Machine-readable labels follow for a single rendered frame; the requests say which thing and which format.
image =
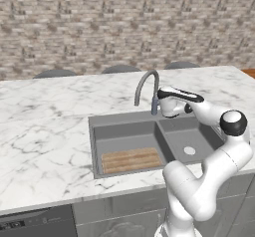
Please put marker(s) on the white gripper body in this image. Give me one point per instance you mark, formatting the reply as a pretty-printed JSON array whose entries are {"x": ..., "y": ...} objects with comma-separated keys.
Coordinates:
[{"x": 170, "y": 110}]

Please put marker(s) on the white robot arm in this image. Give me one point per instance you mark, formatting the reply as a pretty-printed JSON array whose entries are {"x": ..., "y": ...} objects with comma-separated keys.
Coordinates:
[{"x": 205, "y": 188}]

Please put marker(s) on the grey curved faucet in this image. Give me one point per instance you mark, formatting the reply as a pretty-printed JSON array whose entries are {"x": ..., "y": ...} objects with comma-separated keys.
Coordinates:
[{"x": 148, "y": 74}]

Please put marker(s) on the white sink drain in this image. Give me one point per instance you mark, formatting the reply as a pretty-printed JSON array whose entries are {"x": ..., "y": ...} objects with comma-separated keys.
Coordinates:
[{"x": 190, "y": 150}]

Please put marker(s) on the grey double sink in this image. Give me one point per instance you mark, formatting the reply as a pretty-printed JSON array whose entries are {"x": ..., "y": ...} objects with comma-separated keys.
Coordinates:
[{"x": 132, "y": 134}]

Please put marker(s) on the wooden cutting board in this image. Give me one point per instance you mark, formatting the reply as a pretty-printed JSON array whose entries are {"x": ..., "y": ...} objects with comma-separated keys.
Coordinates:
[{"x": 131, "y": 160}]

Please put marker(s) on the dark grey stool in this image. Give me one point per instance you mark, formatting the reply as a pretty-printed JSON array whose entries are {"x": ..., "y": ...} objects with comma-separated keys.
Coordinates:
[
  {"x": 182, "y": 65},
  {"x": 121, "y": 69},
  {"x": 54, "y": 73}
]

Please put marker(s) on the grey drawer front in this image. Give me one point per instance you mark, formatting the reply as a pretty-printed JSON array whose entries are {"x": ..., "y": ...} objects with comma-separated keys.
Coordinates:
[{"x": 240, "y": 184}]

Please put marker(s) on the grey cupboard panel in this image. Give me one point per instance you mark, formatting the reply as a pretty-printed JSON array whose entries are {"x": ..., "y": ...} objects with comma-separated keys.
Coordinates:
[{"x": 119, "y": 202}]

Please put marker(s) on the grey cupboard door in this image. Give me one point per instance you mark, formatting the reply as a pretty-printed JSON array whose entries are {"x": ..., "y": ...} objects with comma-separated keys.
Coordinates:
[
  {"x": 234, "y": 217},
  {"x": 126, "y": 226}
]

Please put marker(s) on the dark grey dishwasher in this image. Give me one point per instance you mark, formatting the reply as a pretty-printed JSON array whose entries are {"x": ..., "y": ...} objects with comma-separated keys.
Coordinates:
[{"x": 36, "y": 222}]

